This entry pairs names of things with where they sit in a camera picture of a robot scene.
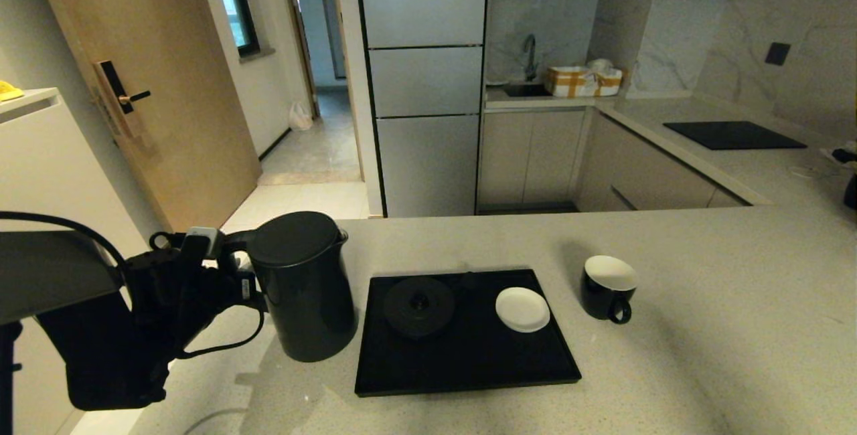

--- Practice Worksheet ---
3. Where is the wooden door frame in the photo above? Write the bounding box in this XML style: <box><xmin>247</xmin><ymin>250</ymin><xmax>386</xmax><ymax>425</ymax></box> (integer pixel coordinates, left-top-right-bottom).
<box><xmin>280</xmin><ymin>0</ymin><xmax>321</xmax><ymax>119</ymax></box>

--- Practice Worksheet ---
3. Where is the white saucer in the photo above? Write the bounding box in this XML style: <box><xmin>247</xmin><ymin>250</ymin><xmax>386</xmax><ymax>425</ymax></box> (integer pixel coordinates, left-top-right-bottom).
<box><xmin>495</xmin><ymin>286</ymin><xmax>551</xmax><ymax>333</ymax></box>

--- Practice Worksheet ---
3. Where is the beige cabinet under cooktop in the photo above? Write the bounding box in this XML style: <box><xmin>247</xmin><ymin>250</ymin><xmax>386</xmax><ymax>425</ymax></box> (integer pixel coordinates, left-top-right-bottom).
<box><xmin>574</xmin><ymin>110</ymin><xmax>747</xmax><ymax>212</ymax></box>

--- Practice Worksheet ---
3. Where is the black rectangular serving tray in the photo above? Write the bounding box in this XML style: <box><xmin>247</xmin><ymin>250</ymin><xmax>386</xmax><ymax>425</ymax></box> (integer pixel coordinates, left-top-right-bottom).
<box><xmin>354</xmin><ymin>268</ymin><xmax>583</xmax><ymax>398</ymax></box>

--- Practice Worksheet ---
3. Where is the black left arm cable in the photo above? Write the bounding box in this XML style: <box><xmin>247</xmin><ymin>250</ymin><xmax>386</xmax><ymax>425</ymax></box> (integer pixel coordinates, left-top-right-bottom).
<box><xmin>0</xmin><ymin>211</ymin><xmax>268</xmax><ymax>361</ymax></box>

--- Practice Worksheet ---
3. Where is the white plastic bag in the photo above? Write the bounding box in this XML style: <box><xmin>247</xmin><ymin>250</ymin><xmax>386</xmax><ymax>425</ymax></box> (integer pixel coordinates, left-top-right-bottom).
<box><xmin>288</xmin><ymin>100</ymin><xmax>314</xmax><ymax>132</ymax></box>

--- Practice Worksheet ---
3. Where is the black electric kettle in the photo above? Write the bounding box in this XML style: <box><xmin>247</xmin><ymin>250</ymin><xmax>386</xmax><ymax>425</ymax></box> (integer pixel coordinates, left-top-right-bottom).
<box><xmin>224</xmin><ymin>211</ymin><xmax>359</xmax><ymax>363</ymax></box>

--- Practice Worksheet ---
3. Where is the cardboard box with yellow tape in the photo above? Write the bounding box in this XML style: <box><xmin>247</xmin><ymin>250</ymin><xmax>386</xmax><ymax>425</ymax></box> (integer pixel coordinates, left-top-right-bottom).
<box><xmin>544</xmin><ymin>65</ymin><xmax>623</xmax><ymax>98</ymax></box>

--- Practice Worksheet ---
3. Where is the metal kitchen faucet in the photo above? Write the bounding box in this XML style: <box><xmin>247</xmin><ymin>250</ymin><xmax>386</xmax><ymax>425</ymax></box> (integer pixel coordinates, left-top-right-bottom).
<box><xmin>522</xmin><ymin>33</ymin><xmax>538</xmax><ymax>82</ymax></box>

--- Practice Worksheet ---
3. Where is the black induction cooktop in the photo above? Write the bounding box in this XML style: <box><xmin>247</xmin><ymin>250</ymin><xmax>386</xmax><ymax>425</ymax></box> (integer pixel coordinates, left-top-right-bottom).
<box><xmin>663</xmin><ymin>120</ymin><xmax>808</xmax><ymax>151</ymax></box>

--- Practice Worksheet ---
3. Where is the light wooden door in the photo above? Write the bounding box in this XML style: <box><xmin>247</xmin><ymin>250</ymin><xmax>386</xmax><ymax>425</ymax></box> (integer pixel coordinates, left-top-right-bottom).
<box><xmin>28</xmin><ymin>0</ymin><xmax>262</xmax><ymax>234</ymax></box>

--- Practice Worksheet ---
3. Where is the beige cabinet under sink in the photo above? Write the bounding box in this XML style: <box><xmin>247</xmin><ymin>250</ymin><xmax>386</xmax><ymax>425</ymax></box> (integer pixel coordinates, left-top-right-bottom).
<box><xmin>477</xmin><ymin>108</ymin><xmax>593</xmax><ymax>213</ymax></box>

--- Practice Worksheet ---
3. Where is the dark kitchen sink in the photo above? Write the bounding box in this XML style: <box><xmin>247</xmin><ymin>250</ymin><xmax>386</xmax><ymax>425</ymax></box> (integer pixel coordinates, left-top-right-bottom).
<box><xmin>502</xmin><ymin>82</ymin><xmax>551</xmax><ymax>98</ymax></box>

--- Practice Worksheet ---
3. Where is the black cup white inside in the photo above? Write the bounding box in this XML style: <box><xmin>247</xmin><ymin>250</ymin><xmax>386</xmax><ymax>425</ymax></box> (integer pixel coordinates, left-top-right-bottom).
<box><xmin>580</xmin><ymin>254</ymin><xmax>640</xmax><ymax>325</ymax></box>

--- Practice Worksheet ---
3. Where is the grey refrigerator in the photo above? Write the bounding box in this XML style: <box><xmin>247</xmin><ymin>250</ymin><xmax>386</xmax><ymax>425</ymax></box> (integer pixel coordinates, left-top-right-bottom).
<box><xmin>353</xmin><ymin>0</ymin><xmax>491</xmax><ymax>218</ymax></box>

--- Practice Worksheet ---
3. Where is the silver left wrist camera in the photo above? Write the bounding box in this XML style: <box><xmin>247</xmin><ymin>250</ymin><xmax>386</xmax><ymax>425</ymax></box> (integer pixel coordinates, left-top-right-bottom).
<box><xmin>183</xmin><ymin>226</ymin><xmax>226</xmax><ymax>262</ymax></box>

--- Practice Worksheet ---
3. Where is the black bronze door lock handle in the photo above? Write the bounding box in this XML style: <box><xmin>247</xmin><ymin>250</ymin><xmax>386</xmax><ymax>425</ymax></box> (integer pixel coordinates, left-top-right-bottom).
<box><xmin>92</xmin><ymin>59</ymin><xmax>151</xmax><ymax>139</ymax></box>

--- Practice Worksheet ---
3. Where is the white storage cabinet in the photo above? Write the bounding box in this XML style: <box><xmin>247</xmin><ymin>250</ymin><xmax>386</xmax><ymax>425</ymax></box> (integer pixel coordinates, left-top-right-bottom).
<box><xmin>0</xmin><ymin>87</ymin><xmax>153</xmax><ymax>435</ymax></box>

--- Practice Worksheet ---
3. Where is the dark framed window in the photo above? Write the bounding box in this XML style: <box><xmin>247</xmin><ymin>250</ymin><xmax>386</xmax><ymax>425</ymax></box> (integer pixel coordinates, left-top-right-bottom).
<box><xmin>209</xmin><ymin>0</ymin><xmax>260</xmax><ymax>58</ymax></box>

